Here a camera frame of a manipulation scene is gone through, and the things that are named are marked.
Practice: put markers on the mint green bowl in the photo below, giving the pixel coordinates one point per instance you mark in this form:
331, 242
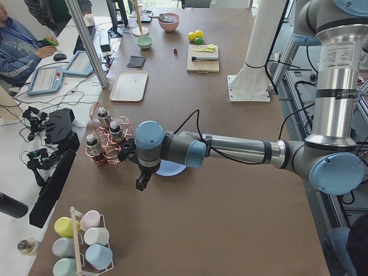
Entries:
144, 42

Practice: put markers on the aluminium frame post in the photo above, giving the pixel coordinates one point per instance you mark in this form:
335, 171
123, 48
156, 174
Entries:
76, 14

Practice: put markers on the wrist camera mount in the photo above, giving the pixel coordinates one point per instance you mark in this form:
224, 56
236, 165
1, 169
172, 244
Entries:
128, 151

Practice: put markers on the white cup rack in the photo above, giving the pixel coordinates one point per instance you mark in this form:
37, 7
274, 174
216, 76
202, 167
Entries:
83, 267

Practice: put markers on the knife on board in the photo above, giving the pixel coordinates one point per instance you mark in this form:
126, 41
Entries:
203, 59

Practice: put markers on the teach pendant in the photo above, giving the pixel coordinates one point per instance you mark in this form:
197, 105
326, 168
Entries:
79, 65
46, 80

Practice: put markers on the seated person blue jacket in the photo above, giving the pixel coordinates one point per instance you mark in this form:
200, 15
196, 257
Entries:
21, 52

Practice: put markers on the teach pendant far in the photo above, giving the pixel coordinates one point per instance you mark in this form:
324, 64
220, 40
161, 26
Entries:
79, 65

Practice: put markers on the light blue cup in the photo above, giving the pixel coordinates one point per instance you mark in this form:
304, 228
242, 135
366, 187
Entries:
100, 257

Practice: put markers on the copper wire bottle rack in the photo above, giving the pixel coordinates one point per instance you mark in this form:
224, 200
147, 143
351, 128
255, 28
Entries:
110, 148

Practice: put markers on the yellow lemon left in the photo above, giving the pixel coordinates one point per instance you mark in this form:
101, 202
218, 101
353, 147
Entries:
191, 36

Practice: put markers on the yellow cup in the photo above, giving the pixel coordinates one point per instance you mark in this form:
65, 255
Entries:
63, 227

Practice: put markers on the sauce bottle front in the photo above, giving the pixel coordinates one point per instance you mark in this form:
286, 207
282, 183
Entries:
93, 145

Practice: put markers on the sauce bottle back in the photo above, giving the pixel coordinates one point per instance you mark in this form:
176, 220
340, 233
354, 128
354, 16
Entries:
104, 117

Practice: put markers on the pink bowl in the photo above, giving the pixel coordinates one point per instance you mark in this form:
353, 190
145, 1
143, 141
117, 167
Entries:
170, 27

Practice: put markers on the cream rectangular tray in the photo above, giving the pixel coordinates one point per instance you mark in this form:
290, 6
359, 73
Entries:
129, 86

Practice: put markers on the sauce bottle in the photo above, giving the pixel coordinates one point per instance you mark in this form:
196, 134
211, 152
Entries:
115, 132
93, 145
104, 117

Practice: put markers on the black computer mouse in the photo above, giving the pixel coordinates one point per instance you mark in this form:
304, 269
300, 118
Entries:
59, 57

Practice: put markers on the wooden cup tree stand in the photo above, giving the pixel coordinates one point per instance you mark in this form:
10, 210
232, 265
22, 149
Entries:
140, 30

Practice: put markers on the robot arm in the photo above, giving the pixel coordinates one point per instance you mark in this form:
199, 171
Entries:
326, 158

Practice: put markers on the green lime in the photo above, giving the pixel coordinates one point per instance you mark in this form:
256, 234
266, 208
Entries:
198, 41

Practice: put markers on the wooden cutting board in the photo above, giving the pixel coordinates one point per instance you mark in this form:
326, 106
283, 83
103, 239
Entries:
205, 50

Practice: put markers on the dark grey folded cloth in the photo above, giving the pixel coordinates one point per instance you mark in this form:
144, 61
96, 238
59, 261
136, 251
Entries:
136, 62

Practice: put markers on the teach pendant near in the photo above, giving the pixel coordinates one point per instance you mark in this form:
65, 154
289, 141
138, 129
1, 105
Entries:
46, 80

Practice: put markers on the mint cup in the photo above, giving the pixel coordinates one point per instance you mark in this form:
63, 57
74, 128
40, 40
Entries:
65, 267

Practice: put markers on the pink cup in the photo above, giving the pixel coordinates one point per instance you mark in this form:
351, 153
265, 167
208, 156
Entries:
89, 220

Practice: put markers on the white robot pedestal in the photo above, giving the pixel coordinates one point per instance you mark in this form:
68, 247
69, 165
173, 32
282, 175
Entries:
251, 83

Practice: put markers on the grey cup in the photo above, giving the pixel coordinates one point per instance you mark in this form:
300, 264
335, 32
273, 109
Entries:
64, 248

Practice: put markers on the sauce bottle middle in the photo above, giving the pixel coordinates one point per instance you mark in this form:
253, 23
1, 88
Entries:
115, 132

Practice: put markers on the metal ice scoop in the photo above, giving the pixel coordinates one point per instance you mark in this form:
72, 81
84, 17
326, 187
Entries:
165, 17

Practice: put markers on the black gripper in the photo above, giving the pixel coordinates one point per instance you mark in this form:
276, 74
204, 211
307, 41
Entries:
146, 171

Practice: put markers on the blue plate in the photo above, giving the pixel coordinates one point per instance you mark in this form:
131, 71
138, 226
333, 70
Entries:
168, 168

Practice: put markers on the black device stand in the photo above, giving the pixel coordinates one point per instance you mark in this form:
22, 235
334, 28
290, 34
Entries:
58, 130

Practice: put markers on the white cup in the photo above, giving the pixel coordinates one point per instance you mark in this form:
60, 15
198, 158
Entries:
97, 235

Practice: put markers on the paper cup with utensils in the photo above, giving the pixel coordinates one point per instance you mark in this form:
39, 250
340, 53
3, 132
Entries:
28, 246

